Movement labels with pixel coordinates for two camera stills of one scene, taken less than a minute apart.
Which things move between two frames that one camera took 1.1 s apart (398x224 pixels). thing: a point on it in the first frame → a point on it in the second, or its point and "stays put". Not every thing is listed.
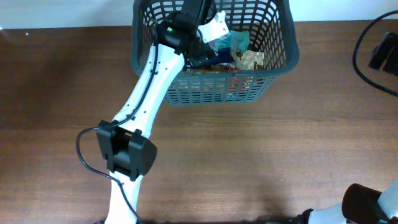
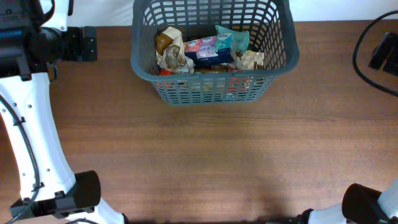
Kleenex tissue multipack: x=222 y=48 stays put
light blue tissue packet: x=239 y=41 stays put
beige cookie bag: x=250 y=60 stays put
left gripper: x=203 y=51 → x=77 y=52
